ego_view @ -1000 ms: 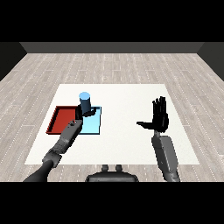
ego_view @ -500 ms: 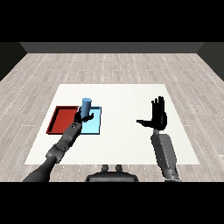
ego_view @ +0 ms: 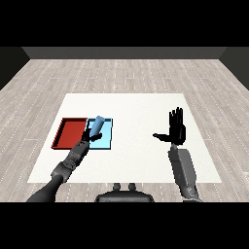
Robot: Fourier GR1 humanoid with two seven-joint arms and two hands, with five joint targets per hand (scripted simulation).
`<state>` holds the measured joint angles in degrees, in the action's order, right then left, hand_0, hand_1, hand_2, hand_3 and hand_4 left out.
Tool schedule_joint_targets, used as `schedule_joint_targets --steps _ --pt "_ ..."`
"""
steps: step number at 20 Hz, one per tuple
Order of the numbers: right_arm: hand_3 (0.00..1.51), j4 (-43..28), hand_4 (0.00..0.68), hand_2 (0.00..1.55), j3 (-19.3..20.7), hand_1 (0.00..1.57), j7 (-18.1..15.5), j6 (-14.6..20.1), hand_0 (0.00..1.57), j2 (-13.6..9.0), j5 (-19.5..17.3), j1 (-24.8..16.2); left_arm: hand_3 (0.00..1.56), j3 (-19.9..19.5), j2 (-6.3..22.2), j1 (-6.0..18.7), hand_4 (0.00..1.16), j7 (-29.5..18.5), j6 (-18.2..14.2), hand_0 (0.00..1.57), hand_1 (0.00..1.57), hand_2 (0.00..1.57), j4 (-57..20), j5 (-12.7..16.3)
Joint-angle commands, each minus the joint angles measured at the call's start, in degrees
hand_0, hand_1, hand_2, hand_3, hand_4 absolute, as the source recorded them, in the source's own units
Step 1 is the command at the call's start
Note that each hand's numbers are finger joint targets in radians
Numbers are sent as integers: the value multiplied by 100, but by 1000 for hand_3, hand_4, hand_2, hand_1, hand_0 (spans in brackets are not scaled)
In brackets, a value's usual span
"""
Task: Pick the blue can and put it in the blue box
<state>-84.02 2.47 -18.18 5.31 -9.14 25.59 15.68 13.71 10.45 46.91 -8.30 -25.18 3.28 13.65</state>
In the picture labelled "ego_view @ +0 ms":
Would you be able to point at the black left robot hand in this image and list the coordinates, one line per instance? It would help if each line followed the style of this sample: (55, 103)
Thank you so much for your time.
(87, 136)

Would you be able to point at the small blue can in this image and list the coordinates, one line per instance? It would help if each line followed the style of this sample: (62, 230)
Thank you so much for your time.
(96, 126)

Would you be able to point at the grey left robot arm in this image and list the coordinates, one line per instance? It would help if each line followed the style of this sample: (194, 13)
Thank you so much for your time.
(72, 159)

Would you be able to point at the dark grey robot body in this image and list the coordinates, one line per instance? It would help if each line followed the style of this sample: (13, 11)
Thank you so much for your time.
(124, 195)

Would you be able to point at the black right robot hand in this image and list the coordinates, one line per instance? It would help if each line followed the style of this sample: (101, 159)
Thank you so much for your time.
(177, 129)

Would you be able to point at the shallow red open box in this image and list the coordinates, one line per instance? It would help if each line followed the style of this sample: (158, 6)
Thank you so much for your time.
(70, 133)

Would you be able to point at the shallow light blue open box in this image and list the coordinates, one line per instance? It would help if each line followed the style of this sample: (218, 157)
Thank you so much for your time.
(103, 141)

